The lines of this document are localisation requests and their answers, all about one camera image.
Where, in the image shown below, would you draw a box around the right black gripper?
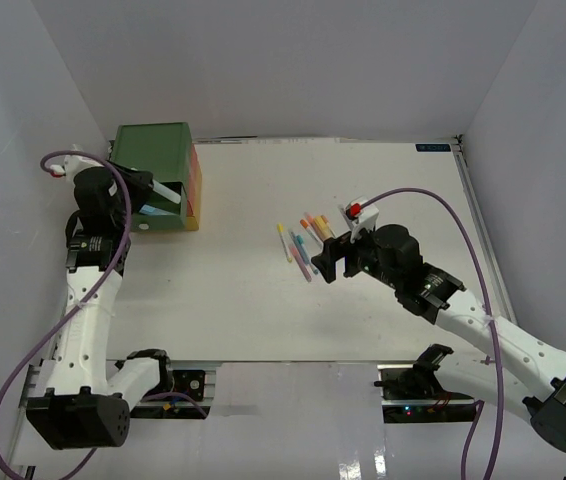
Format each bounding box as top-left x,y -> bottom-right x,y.
311,220 -> 401,290

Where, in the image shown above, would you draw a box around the teal highlighter marker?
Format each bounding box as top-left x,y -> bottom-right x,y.
152,181 -> 181,204

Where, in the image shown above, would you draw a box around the light blue highlighter marker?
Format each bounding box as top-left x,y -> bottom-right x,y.
139,204 -> 175,216

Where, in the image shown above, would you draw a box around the yellow highlighter marker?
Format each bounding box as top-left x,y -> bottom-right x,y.
314,216 -> 333,240

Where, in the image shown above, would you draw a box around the green top drawer box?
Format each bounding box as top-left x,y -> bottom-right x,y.
110,122 -> 192,233

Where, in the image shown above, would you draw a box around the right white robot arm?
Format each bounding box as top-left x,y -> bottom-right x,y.
311,224 -> 566,453

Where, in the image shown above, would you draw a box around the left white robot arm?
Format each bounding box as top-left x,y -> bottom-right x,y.
26,167 -> 175,450

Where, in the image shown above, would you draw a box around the purple cap thin pen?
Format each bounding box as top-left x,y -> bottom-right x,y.
321,215 -> 336,238

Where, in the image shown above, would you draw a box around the blue thin pen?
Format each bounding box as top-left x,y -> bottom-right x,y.
295,234 -> 319,275

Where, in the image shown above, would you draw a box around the salmon cap thin pen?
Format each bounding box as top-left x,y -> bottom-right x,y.
304,213 -> 325,241

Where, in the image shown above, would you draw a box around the stacked orange yellow drawers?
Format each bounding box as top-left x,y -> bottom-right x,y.
185,145 -> 202,231

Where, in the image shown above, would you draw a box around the yellow cap thin pen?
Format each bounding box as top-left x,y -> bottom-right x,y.
277,223 -> 293,263

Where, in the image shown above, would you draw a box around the blue logo sticker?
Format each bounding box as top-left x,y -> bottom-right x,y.
415,143 -> 451,153

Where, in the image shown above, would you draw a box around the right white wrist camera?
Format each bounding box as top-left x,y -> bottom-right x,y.
338,197 -> 379,244

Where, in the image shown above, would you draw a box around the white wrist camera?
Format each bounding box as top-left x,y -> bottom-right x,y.
49,155 -> 94,182
338,197 -> 379,244

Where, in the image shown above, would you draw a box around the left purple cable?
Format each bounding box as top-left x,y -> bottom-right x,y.
0,150 -> 135,480

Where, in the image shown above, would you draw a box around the purple cable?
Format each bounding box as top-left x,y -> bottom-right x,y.
0,150 -> 135,480
360,187 -> 505,480

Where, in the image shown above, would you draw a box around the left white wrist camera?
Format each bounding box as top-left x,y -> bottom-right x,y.
49,155 -> 94,182

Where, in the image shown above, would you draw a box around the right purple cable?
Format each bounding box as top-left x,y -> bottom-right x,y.
360,187 -> 505,480

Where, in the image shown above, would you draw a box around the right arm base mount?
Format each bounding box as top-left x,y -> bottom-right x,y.
374,344 -> 477,424

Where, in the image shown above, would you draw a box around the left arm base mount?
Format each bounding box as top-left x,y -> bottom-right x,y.
131,369 -> 216,420

